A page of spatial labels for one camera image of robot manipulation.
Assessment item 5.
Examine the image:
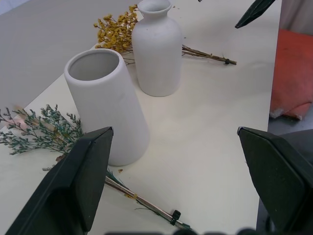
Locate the orange cloth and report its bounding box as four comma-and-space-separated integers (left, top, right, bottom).
269, 28, 313, 121

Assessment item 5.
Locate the white bottle-shaped vase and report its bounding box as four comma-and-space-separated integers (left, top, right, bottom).
131, 0, 183, 97

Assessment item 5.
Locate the green dried flower bunch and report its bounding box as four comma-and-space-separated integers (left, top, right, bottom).
0, 104, 193, 231

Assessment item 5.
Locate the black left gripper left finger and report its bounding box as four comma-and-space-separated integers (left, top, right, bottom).
4, 126, 115, 235

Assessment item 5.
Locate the white conical wide-mouth vase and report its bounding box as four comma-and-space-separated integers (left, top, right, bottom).
64, 48, 151, 167

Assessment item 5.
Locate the yellow dried flower bunch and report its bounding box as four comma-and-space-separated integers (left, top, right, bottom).
93, 4, 238, 66

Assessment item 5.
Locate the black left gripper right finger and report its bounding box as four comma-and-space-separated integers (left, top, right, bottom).
237, 126, 313, 235

